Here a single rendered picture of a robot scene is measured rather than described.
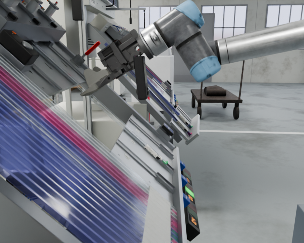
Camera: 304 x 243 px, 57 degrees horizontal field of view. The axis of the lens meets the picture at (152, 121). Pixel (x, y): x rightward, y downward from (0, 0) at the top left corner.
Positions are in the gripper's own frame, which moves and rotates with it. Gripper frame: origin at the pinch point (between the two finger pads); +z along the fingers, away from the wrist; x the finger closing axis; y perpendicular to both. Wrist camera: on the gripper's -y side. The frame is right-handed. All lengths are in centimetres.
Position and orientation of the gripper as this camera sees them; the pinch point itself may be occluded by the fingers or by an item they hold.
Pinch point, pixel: (89, 93)
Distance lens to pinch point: 79.3
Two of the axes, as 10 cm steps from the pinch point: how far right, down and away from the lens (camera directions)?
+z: -8.4, 5.1, 1.9
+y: -5.4, -8.2, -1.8
